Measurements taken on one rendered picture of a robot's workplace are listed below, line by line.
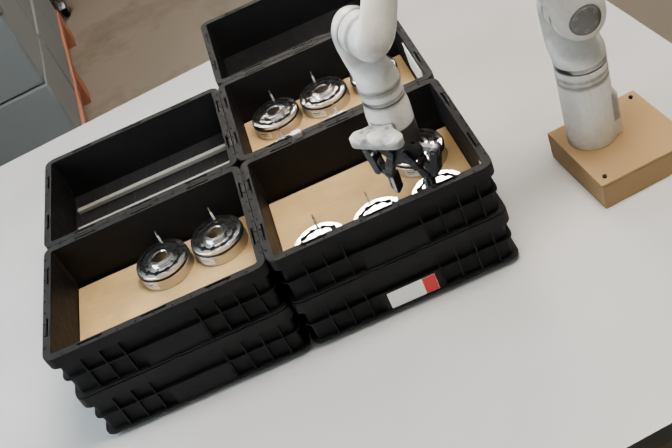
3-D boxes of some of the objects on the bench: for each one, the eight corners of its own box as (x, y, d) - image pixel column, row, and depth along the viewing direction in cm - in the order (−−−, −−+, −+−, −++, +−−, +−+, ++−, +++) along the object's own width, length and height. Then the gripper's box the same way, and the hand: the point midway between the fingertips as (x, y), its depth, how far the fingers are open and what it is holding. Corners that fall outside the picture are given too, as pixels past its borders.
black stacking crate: (465, 166, 188) (450, 120, 181) (524, 260, 165) (509, 212, 157) (283, 246, 189) (260, 204, 182) (316, 351, 165) (291, 308, 158)
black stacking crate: (283, 247, 189) (260, 204, 182) (315, 351, 165) (291, 308, 158) (103, 326, 190) (73, 288, 182) (109, 442, 166) (75, 403, 159)
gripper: (440, 102, 151) (463, 177, 161) (357, 102, 158) (384, 174, 168) (425, 133, 146) (449, 208, 156) (341, 131, 153) (369, 203, 163)
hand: (413, 184), depth 161 cm, fingers open, 5 cm apart
